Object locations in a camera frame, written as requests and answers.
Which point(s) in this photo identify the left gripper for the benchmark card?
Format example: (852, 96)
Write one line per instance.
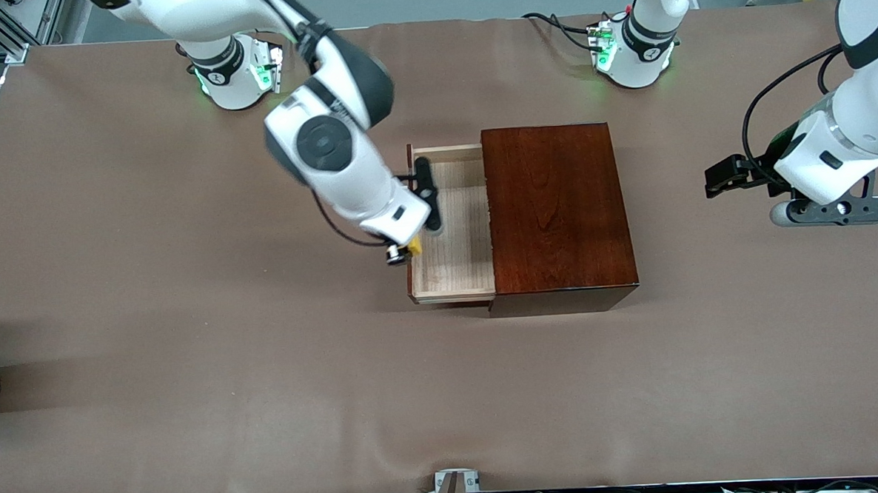
(764, 175)

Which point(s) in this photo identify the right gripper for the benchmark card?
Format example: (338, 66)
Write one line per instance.
(395, 253)

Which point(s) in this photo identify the yellow block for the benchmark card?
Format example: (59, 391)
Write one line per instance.
(414, 246)

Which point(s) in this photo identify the light wooden drawer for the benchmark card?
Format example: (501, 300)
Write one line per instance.
(457, 231)

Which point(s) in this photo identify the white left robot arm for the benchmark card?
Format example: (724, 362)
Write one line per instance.
(874, 109)

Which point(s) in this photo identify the dark brown wooden cabinet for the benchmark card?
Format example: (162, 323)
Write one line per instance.
(556, 212)

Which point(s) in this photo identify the brown table cover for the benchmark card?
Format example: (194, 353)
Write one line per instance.
(190, 324)

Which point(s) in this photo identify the small metal bracket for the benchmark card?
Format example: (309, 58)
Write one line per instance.
(470, 482)

